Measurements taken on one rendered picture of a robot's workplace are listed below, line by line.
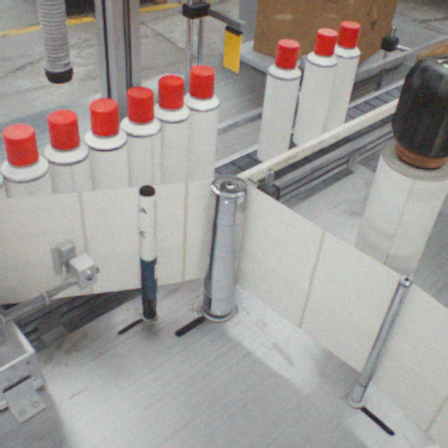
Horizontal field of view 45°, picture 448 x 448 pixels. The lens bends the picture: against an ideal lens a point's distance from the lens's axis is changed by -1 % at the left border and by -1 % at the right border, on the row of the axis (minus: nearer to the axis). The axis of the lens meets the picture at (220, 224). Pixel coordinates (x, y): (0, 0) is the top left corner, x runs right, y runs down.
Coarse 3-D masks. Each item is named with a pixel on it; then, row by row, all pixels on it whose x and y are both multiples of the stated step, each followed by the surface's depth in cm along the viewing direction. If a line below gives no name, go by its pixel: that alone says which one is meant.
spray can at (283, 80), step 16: (288, 48) 80; (288, 64) 81; (272, 80) 83; (288, 80) 82; (272, 96) 84; (288, 96) 84; (272, 112) 86; (288, 112) 86; (272, 128) 87; (288, 128) 88; (272, 144) 89; (288, 144) 91
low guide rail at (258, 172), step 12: (384, 108) 104; (360, 120) 99; (372, 120) 102; (336, 132) 95; (348, 132) 98; (312, 144) 92; (324, 144) 94; (276, 156) 88; (288, 156) 88; (300, 156) 91; (252, 168) 85; (264, 168) 85; (276, 168) 88
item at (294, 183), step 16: (368, 96) 116; (384, 128) 105; (256, 144) 97; (352, 144) 100; (368, 144) 104; (384, 144) 109; (224, 160) 93; (320, 160) 95; (336, 160) 99; (288, 176) 90; (304, 176) 93; (320, 176) 98; (288, 192) 93; (48, 304) 66; (64, 304) 69; (80, 304) 71; (96, 304) 72; (16, 320) 64; (32, 320) 66; (64, 320) 69; (32, 336) 67
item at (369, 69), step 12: (444, 36) 124; (420, 48) 117; (432, 48) 121; (384, 60) 110; (396, 60) 112; (360, 72) 105; (372, 72) 108; (228, 120) 86; (240, 120) 87; (252, 120) 89
